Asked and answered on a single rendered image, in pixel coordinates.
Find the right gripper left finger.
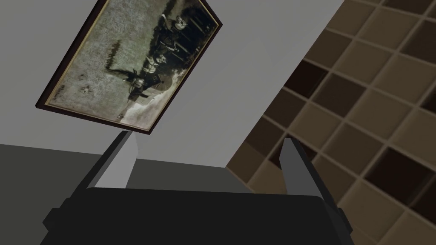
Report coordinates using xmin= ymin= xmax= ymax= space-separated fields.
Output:
xmin=73 ymin=130 xmax=138 ymax=197

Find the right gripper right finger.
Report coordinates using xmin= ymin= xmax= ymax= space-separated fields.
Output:
xmin=279 ymin=137 xmax=337 ymax=209

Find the dark framed picture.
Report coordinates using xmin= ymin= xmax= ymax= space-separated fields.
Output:
xmin=35 ymin=0 xmax=224 ymax=136

